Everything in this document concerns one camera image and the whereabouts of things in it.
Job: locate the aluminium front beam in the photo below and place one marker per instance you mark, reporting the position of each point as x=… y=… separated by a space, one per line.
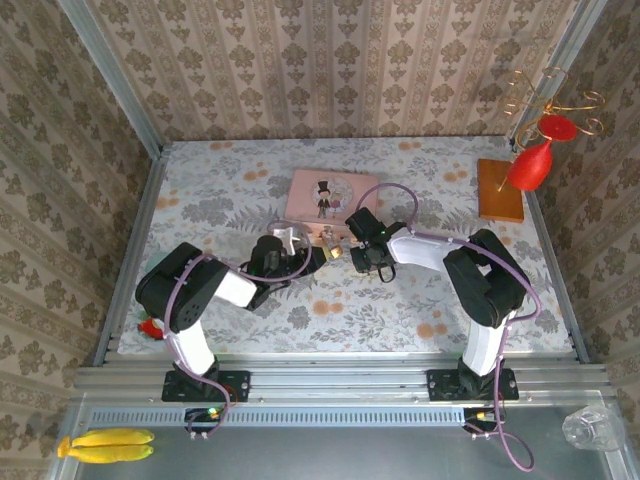
x=340 y=382

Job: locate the aluminium side rail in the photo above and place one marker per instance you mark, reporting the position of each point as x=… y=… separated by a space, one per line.
x=560 y=280
x=131 y=250

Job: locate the red yellow plush toy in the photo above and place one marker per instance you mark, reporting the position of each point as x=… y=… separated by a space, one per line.
x=150 y=329

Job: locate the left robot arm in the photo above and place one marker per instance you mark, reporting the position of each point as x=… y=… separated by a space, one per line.
x=200 y=280

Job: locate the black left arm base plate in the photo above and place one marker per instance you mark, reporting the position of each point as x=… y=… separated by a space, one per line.
x=235 y=385

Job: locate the aluminium frame post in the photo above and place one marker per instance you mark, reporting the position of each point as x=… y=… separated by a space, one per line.
x=110 y=65
x=555 y=65

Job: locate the yellow banana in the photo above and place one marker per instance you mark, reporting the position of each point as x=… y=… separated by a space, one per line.
x=115 y=437
x=110 y=454

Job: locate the floral table cover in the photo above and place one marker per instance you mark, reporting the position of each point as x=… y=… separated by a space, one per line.
x=350 y=320

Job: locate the pink illustrated box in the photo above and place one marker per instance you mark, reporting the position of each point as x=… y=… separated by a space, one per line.
x=305 y=195

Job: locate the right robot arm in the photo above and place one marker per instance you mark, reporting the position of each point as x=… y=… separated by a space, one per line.
x=480 y=290

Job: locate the clear plastic cup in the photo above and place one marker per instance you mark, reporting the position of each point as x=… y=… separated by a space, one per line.
x=592 y=429

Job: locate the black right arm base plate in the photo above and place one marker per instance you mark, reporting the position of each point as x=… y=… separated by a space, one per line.
x=440 y=384

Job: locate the red plastic wine glass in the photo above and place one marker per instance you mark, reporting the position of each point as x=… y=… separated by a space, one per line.
x=532 y=167

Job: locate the black controller board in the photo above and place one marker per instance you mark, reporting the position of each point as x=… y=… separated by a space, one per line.
x=202 y=417
x=480 y=419

